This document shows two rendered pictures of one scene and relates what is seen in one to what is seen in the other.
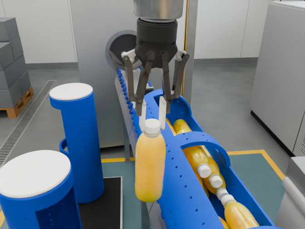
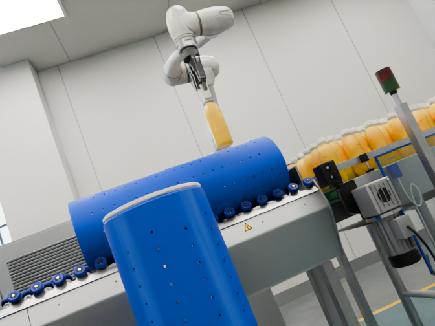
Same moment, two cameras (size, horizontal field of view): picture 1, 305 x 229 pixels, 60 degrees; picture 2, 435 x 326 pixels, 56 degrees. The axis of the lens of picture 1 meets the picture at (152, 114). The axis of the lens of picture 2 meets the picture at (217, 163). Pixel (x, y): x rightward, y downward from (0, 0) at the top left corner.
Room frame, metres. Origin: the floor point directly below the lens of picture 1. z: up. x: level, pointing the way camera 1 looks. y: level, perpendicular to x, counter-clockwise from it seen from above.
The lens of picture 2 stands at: (0.71, 1.58, 0.87)
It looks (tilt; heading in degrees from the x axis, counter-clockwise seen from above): 10 degrees up; 265
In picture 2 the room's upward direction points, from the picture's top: 22 degrees counter-clockwise
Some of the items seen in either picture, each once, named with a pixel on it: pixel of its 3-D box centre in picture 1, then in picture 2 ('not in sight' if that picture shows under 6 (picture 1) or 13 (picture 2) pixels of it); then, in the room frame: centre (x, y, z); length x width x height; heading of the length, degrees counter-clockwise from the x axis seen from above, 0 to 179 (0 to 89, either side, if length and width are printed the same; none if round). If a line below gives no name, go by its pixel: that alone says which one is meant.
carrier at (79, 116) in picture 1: (80, 146); not in sight; (1.64, 0.54, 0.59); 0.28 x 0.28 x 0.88
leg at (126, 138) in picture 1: (125, 135); not in sight; (2.23, 0.26, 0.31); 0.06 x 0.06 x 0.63; 12
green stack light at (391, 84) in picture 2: not in sight; (390, 86); (-0.19, 0.03, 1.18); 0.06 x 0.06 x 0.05
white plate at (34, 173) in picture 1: (33, 171); (153, 204); (0.82, 0.47, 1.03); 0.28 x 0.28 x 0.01
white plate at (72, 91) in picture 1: (71, 91); not in sight; (1.64, 0.54, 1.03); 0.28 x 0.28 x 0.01
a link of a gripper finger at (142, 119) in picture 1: (142, 114); (205, 90); (0.51, 0.02, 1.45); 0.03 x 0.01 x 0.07; 13
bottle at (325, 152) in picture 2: not in sight; (331, 162); (0.11, -0.14, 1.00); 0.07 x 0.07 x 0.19
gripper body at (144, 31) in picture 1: (156, 43); (192, 61); (0.51, -0.01, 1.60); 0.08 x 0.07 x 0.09; 103
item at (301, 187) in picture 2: not in sight; (295, 181); (0.26, -0.24, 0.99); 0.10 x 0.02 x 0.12; 102
